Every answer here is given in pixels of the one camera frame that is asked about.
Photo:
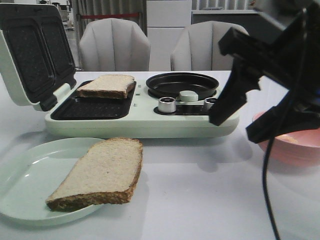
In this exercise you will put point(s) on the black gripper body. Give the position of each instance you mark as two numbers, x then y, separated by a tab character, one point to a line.
291	60

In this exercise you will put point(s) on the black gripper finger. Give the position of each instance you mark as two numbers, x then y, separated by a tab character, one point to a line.
281	119
242	79

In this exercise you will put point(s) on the pale shrimp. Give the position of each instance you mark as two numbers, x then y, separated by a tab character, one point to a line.
287	138

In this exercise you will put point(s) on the pink bowl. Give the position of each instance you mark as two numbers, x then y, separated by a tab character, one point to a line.
305	153

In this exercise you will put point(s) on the bread slice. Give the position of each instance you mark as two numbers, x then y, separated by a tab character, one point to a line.
107	174
109	86

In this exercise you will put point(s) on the green breakfast maker lid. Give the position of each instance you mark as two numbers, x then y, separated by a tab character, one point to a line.
36	61

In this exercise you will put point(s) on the green breakfast maker base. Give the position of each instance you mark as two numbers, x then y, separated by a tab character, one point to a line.
137	116

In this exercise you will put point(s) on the right silver control knob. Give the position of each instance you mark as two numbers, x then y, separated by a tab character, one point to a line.
208	103

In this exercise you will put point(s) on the silver control knob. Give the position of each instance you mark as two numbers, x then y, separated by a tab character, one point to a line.
167	105
208	103

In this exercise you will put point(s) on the dark grey counter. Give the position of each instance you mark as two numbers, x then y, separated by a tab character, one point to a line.
249	19

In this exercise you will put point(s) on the right grey chair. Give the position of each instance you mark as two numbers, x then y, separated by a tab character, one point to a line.
197	47

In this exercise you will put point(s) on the grey chair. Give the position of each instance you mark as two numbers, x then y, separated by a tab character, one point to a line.
114	45
197	47

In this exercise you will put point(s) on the black round frying pan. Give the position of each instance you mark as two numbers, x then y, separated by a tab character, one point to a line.
172	83

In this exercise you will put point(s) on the left silver control knob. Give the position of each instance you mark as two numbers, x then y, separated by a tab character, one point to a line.
167	105

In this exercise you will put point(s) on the white cabinet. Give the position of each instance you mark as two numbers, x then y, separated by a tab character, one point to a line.
165	21

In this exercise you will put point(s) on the left grey chair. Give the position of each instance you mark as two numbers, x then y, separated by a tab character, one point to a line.
114	45

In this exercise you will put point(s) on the light green plate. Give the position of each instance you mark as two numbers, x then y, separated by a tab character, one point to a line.
29	178

